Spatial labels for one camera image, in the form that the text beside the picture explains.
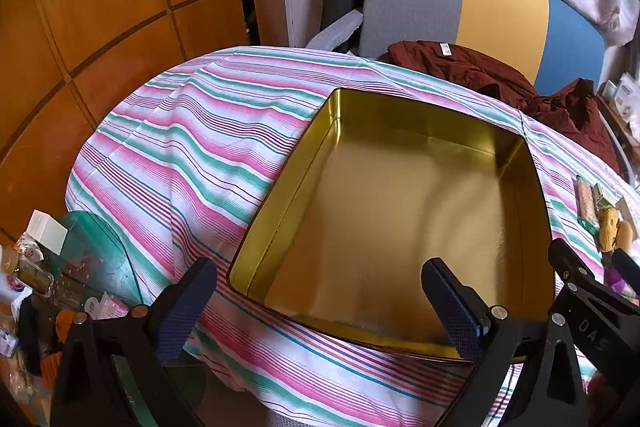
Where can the gold metal tin box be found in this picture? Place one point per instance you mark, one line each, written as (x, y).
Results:
(400, 207)

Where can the maroon garment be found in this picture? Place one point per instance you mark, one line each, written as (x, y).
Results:
(450, 64)

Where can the small white box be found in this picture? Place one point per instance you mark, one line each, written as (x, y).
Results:
(46, 232)

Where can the small green box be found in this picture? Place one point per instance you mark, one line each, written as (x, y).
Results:
(603, 197)

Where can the grey bed frame rail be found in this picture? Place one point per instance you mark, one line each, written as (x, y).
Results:
(616, 147)

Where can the white foam wrapped tube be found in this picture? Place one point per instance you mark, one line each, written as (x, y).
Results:
(335, 32)

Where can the white milk powder box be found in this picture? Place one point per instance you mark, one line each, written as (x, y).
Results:
(626, 92)

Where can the pink green striped blanket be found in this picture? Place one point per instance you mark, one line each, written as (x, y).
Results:
(200, 132)

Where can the green edged cracker packet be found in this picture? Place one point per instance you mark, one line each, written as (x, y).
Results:
(584, 202)

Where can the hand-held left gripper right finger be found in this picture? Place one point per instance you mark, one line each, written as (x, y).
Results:
(452, 309)

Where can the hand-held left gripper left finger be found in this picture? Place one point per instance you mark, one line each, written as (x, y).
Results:
(185, 309)

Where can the grey yellow blue headboard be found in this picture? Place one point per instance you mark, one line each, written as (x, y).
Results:
(500, 7)

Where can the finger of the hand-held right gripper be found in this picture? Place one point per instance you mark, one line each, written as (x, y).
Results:
(627, 267)
(567, 259)

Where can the wooden desk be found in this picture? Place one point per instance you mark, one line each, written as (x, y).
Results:
(620, 127)

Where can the cream cardboard box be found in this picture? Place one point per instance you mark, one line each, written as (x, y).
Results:
(627, 208)

